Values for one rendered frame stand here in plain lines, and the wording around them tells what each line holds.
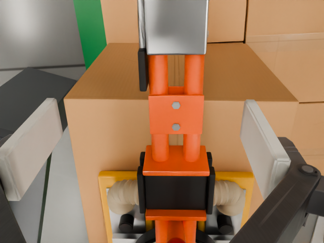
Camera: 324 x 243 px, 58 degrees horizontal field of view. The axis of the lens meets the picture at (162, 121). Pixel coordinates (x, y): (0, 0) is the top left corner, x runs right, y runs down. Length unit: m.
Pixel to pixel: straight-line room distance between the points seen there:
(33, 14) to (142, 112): 1.11
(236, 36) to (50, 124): 0.74
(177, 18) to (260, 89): 0.30
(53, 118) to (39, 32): 1.36
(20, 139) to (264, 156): 0.13
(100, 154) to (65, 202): 1.51
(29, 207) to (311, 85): 0.94
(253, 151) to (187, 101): 0.16
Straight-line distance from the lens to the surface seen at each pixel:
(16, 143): 0.17
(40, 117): 0.19
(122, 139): 0.54
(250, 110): 0.19
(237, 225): 0.63
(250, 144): 0.19
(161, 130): 0.34
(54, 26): 1.52
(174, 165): 0.37
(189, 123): 0.34
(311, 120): 1.06
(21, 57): 1.63
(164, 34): 0.30
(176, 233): 0.35
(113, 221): 0.63
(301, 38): 0.94
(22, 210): 1.03
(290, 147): 0.17
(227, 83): 0.58
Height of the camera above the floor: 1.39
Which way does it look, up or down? 61 degrees down
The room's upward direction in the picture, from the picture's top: 176 degrees counter-clockwise
